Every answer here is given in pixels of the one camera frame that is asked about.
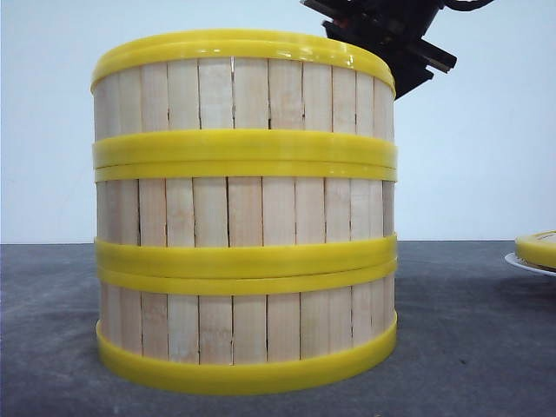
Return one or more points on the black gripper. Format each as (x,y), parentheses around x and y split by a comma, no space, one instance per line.
(393,30)

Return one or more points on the bamboo steamer basket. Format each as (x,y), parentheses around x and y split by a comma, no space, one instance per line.
(247,344)
(212,103)

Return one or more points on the woven bamboo steamer lid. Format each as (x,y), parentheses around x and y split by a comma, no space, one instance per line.
(537,249)

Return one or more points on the white plate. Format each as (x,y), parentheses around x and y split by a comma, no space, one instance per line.
(514,260)

